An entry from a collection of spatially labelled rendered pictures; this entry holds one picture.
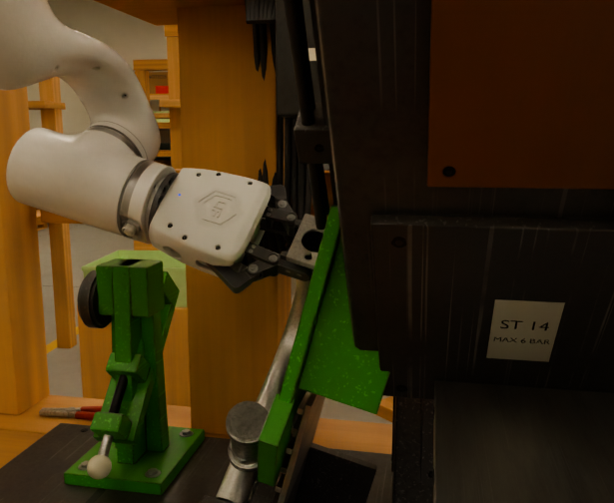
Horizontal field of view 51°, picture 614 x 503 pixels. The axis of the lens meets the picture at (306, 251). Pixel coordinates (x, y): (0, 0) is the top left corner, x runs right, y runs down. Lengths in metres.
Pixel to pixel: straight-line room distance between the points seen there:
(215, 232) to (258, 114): 0.31
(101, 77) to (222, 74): 0.25
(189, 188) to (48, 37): 0.18
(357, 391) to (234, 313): 0.43
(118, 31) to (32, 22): 10.96
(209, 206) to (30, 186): 0.18
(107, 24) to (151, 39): 0.78
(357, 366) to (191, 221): 0.22
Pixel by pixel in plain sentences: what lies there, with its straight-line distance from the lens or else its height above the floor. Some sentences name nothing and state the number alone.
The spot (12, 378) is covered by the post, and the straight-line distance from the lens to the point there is 1.15.
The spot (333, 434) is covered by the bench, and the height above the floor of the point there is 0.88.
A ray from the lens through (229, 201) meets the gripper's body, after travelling 0.64.
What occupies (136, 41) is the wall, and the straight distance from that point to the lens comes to 11.44.
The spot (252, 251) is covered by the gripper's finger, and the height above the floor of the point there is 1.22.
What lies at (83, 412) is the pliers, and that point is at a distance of 1.11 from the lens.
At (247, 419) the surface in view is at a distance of 0.57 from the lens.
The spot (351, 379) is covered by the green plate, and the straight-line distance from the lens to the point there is 0.54.
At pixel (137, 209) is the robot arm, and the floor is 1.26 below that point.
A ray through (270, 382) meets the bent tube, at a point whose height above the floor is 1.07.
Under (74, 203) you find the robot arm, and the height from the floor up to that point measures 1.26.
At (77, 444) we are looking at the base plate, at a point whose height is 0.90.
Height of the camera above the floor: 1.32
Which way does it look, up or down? 10 degrees down
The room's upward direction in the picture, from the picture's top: straight up
